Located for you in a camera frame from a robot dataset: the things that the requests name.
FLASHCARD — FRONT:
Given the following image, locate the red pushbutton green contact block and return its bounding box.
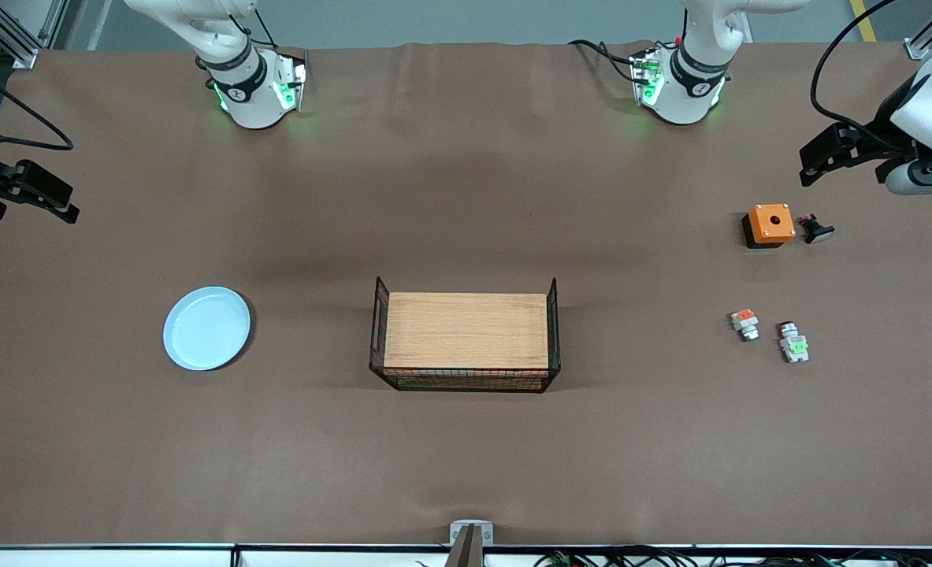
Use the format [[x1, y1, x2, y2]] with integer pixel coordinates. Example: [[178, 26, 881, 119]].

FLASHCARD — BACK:
[[777, 321, 811, 364]]

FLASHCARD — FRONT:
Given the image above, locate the light blue round plate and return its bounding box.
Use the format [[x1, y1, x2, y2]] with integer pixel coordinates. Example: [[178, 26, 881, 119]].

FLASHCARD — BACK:
[[163, 286, 252, 372]]

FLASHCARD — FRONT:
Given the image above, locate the orange button box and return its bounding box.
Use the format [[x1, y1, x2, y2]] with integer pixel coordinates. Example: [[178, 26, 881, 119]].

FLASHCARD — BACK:
[[741, 203, 796, 250]]

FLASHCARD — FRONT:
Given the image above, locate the black square white-capped pushbutton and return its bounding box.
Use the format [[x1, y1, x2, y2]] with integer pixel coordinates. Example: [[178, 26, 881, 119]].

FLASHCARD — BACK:
[[796, 213, 836, 245]]

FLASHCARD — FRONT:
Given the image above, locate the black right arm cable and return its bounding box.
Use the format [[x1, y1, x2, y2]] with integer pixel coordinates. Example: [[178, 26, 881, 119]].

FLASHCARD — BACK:
[[0, 59, 74, 152]]

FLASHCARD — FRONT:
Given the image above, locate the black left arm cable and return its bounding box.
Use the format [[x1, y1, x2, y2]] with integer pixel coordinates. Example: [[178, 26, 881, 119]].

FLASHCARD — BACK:
[[811, 0, 919, 154]]

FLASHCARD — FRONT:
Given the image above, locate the black arm base cable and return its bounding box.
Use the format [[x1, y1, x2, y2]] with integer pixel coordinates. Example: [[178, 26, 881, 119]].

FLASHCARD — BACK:
[[568, 38, 644, 83]]

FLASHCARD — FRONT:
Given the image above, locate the wire basket with wooden base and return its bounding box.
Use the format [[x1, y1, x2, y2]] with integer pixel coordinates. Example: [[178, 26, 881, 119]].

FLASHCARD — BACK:
[[369, 276, 562, 394]]

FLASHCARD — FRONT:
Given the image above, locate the grey mount bracket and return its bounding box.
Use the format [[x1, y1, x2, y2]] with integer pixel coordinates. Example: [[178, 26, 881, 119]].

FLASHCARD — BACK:
[[444, 520, 496, 567]]

